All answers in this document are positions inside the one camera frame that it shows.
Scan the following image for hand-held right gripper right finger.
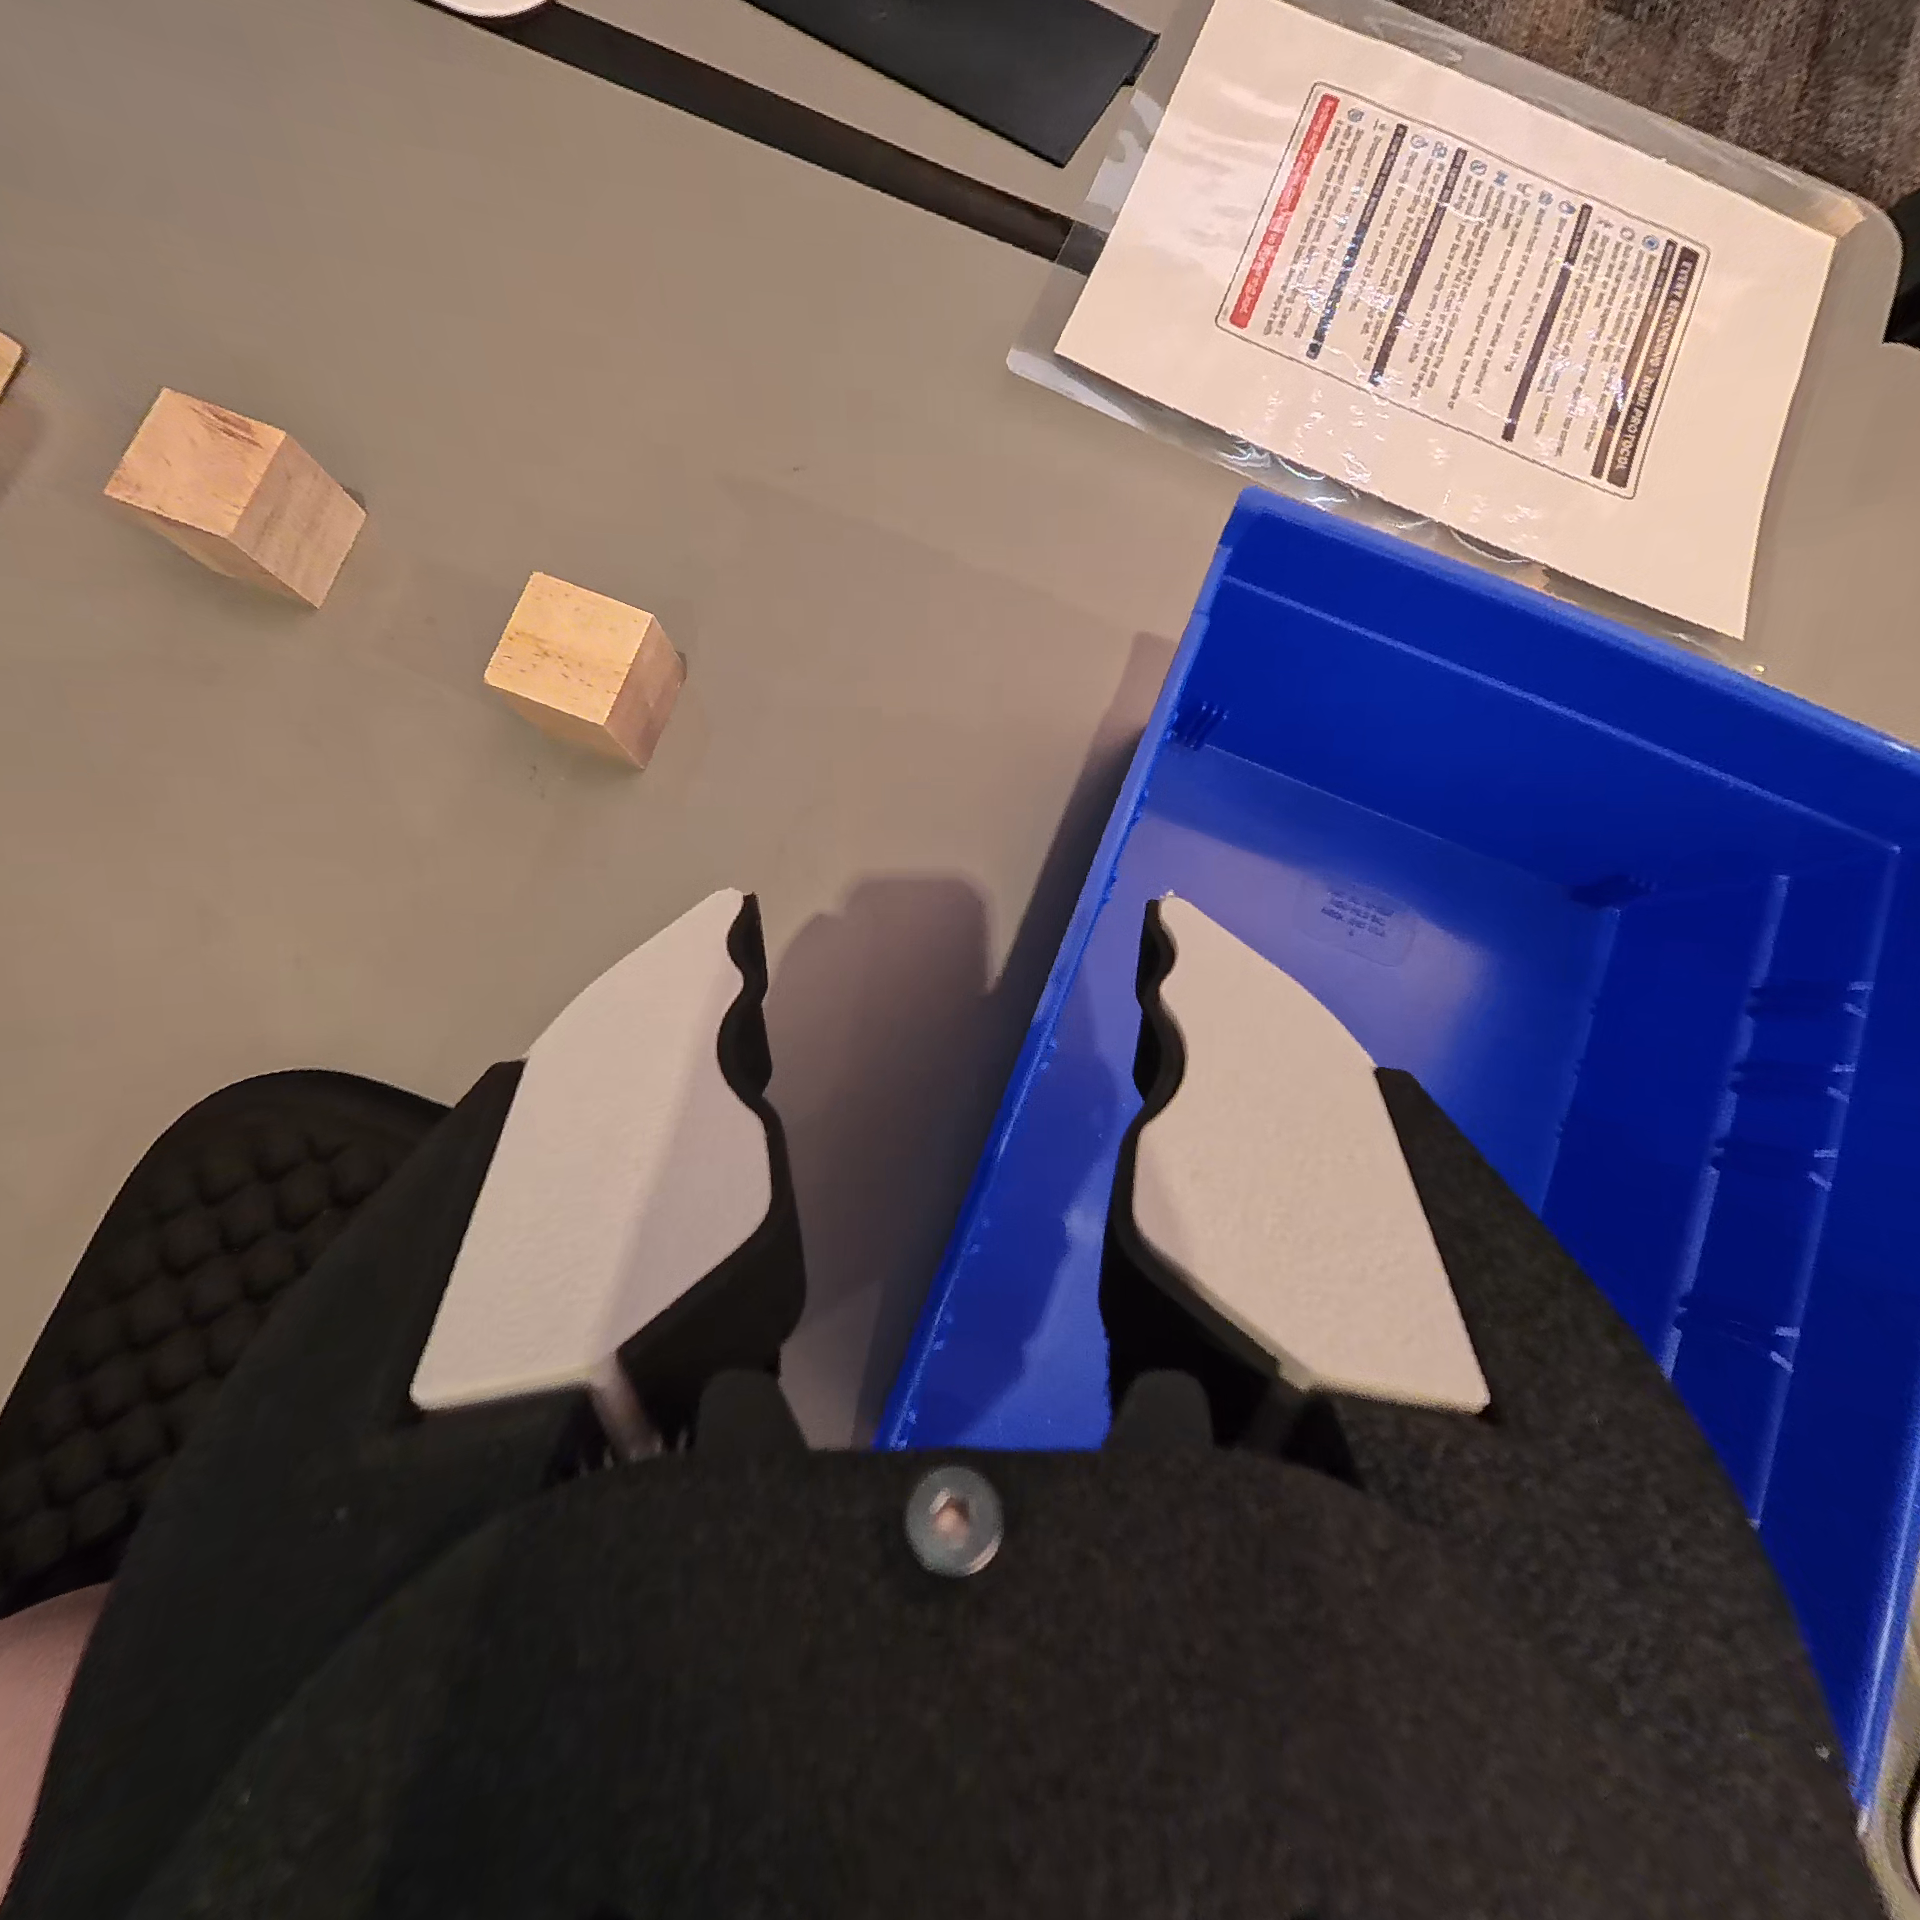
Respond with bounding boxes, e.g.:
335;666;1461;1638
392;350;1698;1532
1101;895;1495;1455

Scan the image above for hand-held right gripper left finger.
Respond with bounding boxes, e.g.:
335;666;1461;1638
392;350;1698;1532
406;887;808;1455

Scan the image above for blue plastic bin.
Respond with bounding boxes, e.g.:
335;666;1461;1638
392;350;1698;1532
872;486;1920;1820

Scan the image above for person's right forearm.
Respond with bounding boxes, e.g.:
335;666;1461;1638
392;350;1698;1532
0;1598;108;1823

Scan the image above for black quilted wrist rest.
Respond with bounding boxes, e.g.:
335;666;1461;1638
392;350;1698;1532
0;1068;452;1622

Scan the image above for white printed paper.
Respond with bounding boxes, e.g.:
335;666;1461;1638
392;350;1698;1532
1007;0;1907;646

